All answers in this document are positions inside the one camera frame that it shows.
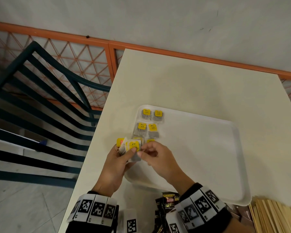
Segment person's left hand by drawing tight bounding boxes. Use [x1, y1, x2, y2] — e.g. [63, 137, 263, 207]
[92, 143, 137, 196]

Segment black coffee sachet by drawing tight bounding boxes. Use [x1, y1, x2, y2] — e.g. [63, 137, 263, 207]
[161, 192, 181, 212]
[153, 197, 167, 233]

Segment dark green slatted chair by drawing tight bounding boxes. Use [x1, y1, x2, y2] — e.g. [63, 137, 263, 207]
[0, 41, 112, 189]

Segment brown packets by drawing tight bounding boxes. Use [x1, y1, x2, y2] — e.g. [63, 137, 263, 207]
[224, 203, 254, 226]

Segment rows of yellow-tagged teabags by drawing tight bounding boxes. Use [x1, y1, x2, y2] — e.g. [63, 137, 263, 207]
[132, 109, 163, 144]

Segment white plastic tray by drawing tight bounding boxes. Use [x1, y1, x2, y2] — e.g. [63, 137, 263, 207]
[124, 105, 252, 207]

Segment white marker wristband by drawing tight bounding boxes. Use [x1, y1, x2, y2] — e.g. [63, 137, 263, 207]
[165, 186, 226, 233]
[67, 194, 118, 226]

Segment orange lattice railing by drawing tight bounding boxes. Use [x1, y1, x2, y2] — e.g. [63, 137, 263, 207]
[0, 20, 291, 112]

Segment person's right hand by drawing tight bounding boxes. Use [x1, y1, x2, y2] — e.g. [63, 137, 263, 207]
[137, 141, 195, 193]

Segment stack of wooden stirrers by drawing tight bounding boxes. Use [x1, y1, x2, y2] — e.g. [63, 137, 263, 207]
[248, 196, 291, 233]

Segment grey tea bag yellow tag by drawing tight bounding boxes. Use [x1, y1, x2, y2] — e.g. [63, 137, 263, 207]
[125, 139, 142, 162]
[116, 137, 128, 156]

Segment white marker tag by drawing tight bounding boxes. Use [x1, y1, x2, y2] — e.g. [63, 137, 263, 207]
[122, 209, 139, 233]

